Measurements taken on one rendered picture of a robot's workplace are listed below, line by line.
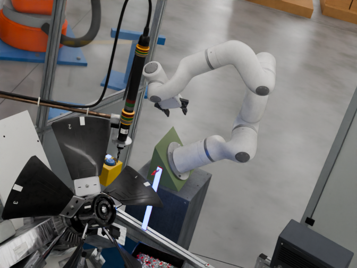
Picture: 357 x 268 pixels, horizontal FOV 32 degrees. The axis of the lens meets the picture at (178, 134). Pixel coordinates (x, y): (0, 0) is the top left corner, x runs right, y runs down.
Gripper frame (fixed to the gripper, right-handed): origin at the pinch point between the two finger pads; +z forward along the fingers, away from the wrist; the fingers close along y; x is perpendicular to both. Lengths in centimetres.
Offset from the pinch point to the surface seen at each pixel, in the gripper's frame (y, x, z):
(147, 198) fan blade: -1, 53, -16
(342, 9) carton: -16, -559, 509
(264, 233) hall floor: 3, -27, 184
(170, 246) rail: 1, 58, 19
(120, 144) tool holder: -5, 52, -52
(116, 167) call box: 22.5, 30.2, -4.4
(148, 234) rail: 12, 53, 16
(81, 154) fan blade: 13, 51, -47
